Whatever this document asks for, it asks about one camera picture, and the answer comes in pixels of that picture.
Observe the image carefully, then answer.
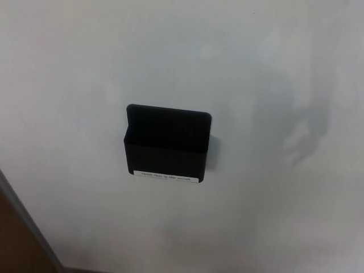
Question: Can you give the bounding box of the black magnetic marker holder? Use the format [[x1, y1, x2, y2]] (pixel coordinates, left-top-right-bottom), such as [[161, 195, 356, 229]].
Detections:
[[122, 104, 213, 185]]

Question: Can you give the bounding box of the white magnetic whiteboard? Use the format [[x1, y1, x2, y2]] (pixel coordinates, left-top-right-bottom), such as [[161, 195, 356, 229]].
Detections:
[[0, 0, 364, 273]]

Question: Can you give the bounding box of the white printed label sticker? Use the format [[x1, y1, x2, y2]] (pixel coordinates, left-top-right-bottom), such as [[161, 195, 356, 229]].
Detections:
[[133, 169, 200, 185]]

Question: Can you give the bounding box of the brown wooden panel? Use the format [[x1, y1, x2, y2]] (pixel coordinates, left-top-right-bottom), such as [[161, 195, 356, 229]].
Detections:
[[0, 185, 55, 273]]

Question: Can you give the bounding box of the grey aluminium whiteboard frame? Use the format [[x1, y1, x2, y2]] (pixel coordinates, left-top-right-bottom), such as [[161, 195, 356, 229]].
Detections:
[[0, 167, 65, 273]]

